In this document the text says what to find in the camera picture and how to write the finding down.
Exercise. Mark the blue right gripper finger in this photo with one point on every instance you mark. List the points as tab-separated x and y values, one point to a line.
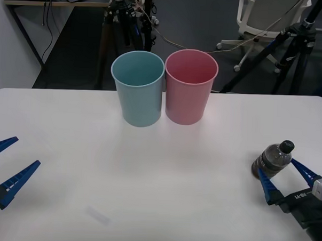
269	187
305	172

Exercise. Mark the pink plastic bin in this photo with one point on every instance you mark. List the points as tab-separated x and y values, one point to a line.
187	100

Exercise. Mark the pale blue plastic bin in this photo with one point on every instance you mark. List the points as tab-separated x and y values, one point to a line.
137	98

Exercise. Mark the desk with dark top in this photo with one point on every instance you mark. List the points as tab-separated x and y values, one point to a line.
35	1

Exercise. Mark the small dark plastic bottle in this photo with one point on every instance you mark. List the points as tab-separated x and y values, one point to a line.
272	160

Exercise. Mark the black tripod with brown leg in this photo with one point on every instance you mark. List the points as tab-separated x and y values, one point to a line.
127	25

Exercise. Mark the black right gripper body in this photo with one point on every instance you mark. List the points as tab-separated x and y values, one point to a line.
306	209

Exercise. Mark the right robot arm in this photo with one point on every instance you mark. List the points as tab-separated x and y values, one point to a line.
321	188

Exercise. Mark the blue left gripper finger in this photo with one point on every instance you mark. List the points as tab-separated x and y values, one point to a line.
19	179
0	146

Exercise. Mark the white office chair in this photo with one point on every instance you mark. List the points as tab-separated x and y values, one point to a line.
259	20

